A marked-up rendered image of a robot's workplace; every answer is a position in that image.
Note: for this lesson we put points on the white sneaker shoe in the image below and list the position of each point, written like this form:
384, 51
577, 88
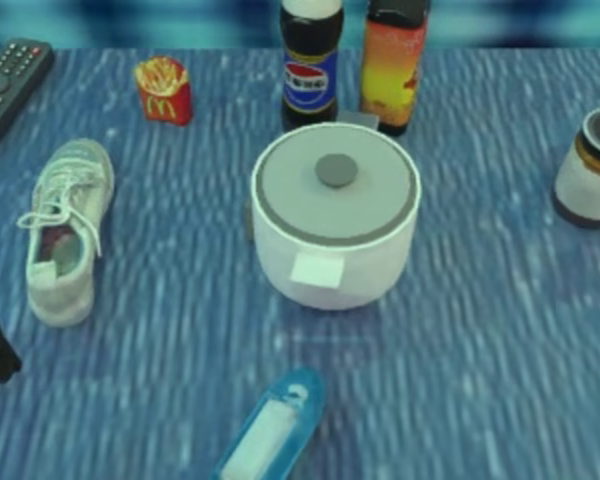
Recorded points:
67, 235

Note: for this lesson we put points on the black remote control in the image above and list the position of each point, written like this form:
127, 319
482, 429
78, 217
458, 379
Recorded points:
2, 90

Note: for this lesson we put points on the pepsi cola bottle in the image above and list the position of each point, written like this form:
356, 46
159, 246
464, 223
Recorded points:
307, 75

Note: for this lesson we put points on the red french fries box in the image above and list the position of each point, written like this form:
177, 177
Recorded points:
164, 95

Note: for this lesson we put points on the orange juice bottle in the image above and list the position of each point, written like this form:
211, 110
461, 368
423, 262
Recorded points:
392, 70

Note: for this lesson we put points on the white rice cooker pot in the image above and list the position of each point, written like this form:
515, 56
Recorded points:
330, 220

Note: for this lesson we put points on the white jar black lid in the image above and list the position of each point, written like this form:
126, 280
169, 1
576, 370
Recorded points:
587, 185

